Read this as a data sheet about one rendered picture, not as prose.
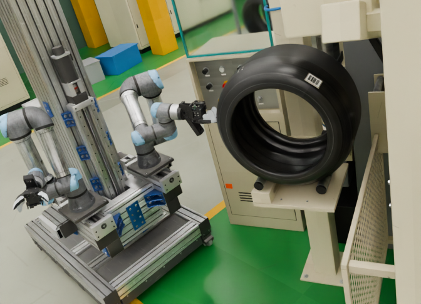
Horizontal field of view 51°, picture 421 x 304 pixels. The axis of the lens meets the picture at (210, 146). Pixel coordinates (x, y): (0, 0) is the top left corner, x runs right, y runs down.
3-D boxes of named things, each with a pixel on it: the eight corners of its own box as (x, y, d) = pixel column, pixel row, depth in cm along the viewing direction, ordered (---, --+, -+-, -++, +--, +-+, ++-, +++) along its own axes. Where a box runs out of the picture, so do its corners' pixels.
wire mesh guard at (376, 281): (384, 239, 236) (377, 123, 203) (388, 240, 235) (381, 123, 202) (358, 400, 168) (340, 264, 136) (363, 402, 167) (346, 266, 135)
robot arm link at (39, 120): (48, 101, 236) (81, 187, 241) (27, 107, 234) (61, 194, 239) (44, 99, 225) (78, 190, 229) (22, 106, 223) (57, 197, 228)
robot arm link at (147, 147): (134, 148, 283) (128, 130, 277) (155, 141, 285) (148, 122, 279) (137, 156, 272) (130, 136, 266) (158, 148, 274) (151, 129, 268)
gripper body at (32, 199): (44, 206, 211) (44, 193, 222) (39, 190, 207) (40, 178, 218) (27, 210, 210) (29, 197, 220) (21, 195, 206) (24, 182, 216)
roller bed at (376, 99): (378, 131, 216) (373, 74, 202) (411, 131, 209) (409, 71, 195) (372, 153, 201) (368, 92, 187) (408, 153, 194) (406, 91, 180)
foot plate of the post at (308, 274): (311, 249, 284) (310, 246, 283) (354, 254, 272) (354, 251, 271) (300, 280, 264) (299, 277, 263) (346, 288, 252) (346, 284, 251)
